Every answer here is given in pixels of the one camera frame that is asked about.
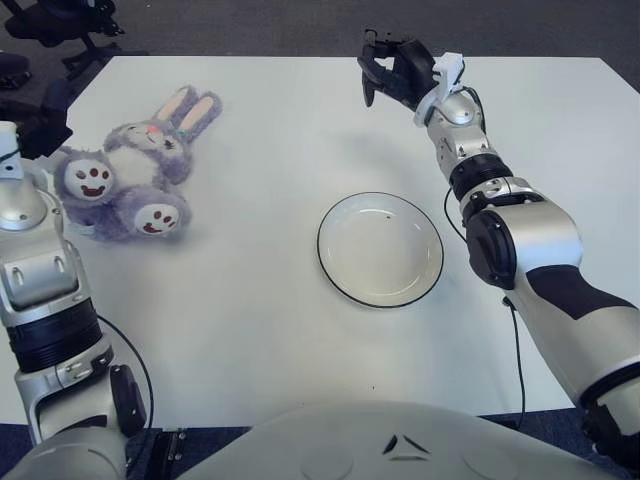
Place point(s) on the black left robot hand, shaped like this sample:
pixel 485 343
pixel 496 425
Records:
pixel 47 130

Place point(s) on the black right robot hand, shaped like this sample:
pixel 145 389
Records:
pixel 410 65

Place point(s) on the purple plush bunny doll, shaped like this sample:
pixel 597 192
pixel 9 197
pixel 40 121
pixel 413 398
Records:
pixel 135 165

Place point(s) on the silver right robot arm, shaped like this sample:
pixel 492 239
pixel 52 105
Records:
pixel 530 235

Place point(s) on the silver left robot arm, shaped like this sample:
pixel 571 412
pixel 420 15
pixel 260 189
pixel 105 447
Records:
pixel 30 250

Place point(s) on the white plate with black rim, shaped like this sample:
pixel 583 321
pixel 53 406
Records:
pixel 380 250

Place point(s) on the black office chair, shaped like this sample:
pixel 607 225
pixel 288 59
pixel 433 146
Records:
pixel 50 25

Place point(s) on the grey robot torso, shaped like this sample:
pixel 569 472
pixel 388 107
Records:
pixel 350 440

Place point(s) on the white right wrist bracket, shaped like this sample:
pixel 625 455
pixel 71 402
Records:
pixel 450 67

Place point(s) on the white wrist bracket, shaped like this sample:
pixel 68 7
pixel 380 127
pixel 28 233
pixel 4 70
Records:
pixel 7 150
pixel 450 67

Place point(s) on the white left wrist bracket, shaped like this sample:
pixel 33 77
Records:
pixel 7 150

